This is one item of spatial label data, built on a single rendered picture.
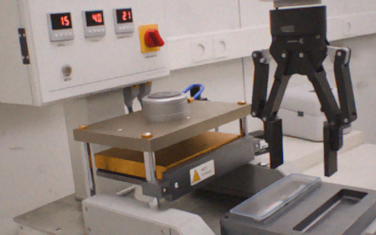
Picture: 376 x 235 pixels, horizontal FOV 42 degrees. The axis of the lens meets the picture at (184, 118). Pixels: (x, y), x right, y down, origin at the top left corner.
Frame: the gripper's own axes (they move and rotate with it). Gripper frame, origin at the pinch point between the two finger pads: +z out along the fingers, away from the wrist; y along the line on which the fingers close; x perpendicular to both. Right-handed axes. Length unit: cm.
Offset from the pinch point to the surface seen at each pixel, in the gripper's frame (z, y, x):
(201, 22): -17, -71, 74
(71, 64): -13.5, -38.9, -8.1
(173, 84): 2, -74, 60
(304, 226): 9.3, 2.1, -4.3
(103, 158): 2.3, -32.0, -9.2
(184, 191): 5.9, -15.8, -7.8
